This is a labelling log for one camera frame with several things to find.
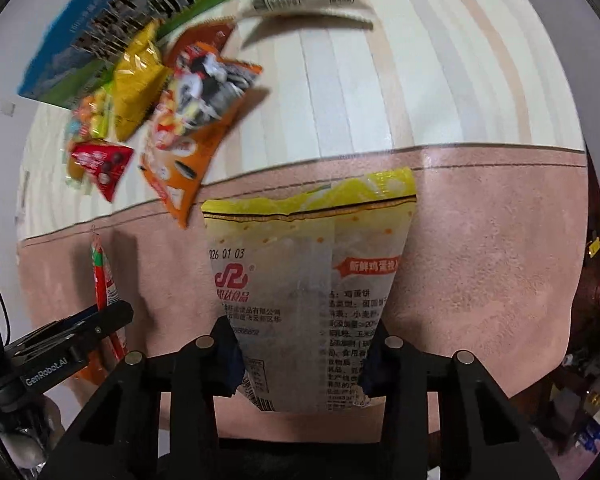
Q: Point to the cardboard milk box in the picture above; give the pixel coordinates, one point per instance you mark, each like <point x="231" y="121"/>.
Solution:
<point x="85" y="42"/>

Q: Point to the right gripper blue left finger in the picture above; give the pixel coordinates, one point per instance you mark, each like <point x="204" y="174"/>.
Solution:
<point x="115" y="435"/>

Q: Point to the white wall socket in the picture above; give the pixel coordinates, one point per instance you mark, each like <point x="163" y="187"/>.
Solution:
<point x="8" y="109"/>

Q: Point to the orange panda snack bag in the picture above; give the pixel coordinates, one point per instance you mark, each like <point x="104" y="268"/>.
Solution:
<point x="194" y="113"/>

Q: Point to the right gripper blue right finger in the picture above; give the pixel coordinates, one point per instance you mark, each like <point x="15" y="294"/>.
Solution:
<point x="482" y="435"/>

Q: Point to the striped pink blanket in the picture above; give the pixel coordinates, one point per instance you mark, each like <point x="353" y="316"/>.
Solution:
<point x="469" y="94"/>

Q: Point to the pale yellow egg cake bag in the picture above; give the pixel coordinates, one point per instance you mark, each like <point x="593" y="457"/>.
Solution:
<point x="303" y="282"/>

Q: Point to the brown square snack packet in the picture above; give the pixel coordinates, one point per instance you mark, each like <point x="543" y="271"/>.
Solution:
<point x="215" y="33"/>

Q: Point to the colourful candy balls bag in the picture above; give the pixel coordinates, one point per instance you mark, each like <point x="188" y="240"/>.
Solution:
<point x="89" y="120"/>

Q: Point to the yellow foil snack bag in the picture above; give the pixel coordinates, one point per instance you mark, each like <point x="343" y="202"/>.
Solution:
<point x="139" y="78"/>

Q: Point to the orange jelly cup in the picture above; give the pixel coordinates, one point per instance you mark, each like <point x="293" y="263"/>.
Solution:
<point x="77" y="177"/>

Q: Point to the red triangular snack packet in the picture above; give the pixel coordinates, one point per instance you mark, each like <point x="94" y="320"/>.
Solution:
<point x="104" y="162"/>

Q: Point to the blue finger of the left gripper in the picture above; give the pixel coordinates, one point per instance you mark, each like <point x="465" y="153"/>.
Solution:
<point x="92" y="323"/>

